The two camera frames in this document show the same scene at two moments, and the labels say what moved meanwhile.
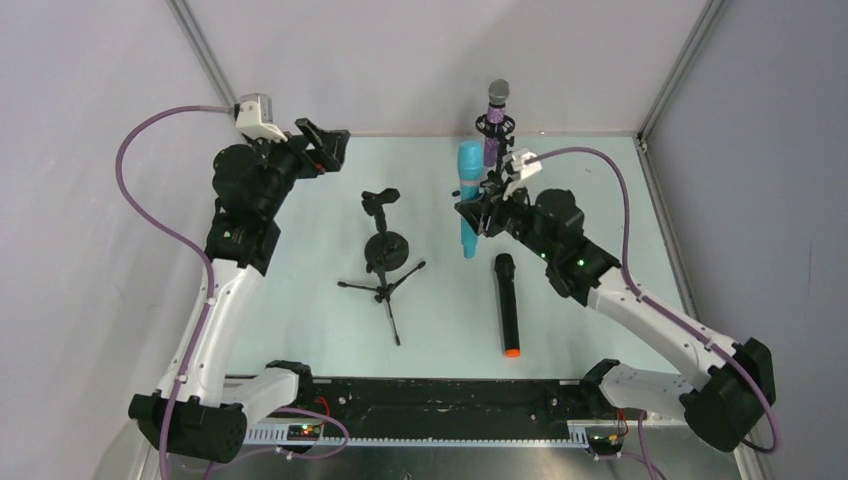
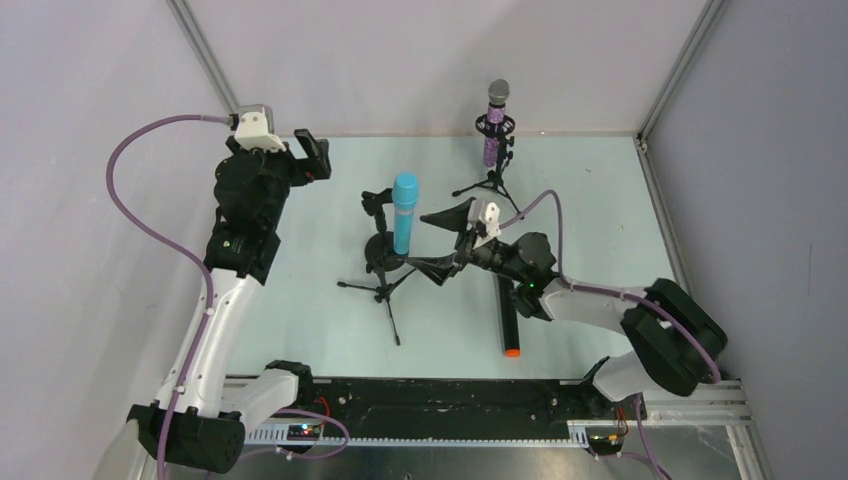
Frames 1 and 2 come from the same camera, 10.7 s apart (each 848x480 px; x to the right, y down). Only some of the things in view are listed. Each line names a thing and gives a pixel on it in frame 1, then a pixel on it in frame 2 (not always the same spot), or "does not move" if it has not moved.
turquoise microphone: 471,170 -> 404,199
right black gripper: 487,211 -> 461,246
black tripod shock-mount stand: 498,131 does not move
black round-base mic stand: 386,251 does not move
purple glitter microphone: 498,92 does not move
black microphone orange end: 505,268 does not move
